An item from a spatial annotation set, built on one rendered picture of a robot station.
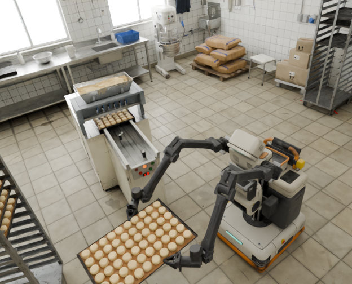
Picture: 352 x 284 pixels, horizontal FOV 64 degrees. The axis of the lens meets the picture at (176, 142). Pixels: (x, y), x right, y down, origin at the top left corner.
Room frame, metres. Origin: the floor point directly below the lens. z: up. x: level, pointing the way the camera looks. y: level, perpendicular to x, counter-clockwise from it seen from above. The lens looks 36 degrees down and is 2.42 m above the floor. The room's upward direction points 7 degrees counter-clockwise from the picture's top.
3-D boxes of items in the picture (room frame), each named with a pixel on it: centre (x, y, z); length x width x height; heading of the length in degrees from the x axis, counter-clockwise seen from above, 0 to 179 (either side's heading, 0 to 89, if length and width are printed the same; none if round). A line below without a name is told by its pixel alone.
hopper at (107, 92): (2.74, 0.67, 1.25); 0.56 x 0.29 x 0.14; 114
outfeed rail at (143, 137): (2.90, 0.59, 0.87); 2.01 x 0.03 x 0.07; 24
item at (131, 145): (2.28, 0.46, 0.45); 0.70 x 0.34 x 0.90; 24
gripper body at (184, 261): (0.86, 0.03, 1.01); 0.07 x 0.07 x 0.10; 80
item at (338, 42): (3.95, -2.52, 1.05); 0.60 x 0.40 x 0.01; 123
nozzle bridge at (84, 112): (2.74, 0.67, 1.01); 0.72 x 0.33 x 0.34; 114
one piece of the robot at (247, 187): (1.51, -0.44, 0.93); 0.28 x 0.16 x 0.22; 35
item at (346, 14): (3.95, -2.52, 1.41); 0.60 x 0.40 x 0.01; 123
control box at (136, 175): (1.95, 0.31, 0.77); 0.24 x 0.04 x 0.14; 114
